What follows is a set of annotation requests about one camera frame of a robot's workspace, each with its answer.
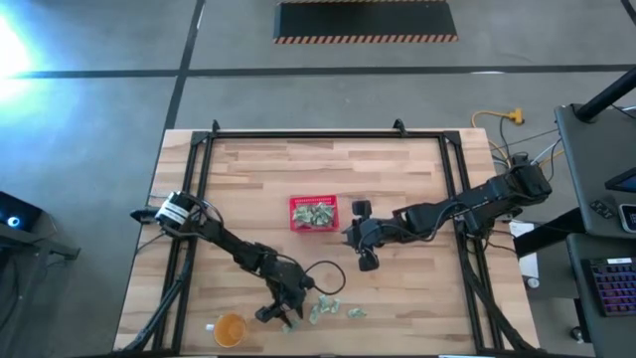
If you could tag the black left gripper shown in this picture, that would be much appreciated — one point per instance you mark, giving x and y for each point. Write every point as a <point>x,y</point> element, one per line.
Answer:
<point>288,286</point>

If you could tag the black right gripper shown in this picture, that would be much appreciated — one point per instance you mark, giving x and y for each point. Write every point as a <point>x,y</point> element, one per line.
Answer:
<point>370,233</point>

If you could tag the stevia sweetener packet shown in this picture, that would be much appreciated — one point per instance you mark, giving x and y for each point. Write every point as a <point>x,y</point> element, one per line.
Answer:
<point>336,306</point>
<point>357,313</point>
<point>293,327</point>
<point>314,314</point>
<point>299,215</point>
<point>327,213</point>
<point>316,223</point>
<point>324,303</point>
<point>314,209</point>

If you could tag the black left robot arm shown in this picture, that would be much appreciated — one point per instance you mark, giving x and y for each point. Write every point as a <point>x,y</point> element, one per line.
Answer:
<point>233,246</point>

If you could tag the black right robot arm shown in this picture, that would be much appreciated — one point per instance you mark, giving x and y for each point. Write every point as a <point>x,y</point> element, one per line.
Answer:
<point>472,204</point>

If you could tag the red plastic slotted basket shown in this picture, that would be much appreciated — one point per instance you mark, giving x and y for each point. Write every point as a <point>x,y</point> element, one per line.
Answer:
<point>291,214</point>

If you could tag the black power strip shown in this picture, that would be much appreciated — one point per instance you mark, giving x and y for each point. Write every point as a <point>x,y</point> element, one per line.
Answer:
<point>519,158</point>

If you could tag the small white round puck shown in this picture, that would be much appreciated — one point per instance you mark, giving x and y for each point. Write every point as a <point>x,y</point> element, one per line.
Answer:
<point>533,283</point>

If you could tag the black desk support bar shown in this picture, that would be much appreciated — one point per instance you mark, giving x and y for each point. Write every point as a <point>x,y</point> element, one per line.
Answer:
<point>546,233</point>

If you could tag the black hazard-striped floor mat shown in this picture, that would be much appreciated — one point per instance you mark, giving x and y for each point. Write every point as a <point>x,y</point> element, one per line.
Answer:
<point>365,20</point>

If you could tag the dark grey desk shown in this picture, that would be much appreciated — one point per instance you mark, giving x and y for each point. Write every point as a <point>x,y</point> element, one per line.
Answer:
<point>586,164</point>
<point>579,323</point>

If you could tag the small black controller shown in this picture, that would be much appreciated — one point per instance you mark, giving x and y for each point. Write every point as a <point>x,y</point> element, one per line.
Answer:
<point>602,209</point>

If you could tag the purple backlit keyboard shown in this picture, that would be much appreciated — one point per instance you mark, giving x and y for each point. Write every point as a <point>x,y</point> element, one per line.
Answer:
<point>616,286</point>

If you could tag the black smartphone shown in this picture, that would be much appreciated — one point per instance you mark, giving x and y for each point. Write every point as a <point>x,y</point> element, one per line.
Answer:
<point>630,218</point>

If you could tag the black tablet screen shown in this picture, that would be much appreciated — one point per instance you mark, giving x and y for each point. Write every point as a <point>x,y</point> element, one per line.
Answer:
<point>626,183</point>

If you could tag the black box with blue light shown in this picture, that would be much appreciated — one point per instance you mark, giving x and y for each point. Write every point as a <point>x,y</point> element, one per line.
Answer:
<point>20,211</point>

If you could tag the black metal table frame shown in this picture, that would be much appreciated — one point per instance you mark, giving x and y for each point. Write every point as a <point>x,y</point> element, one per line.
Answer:
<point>323,134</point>

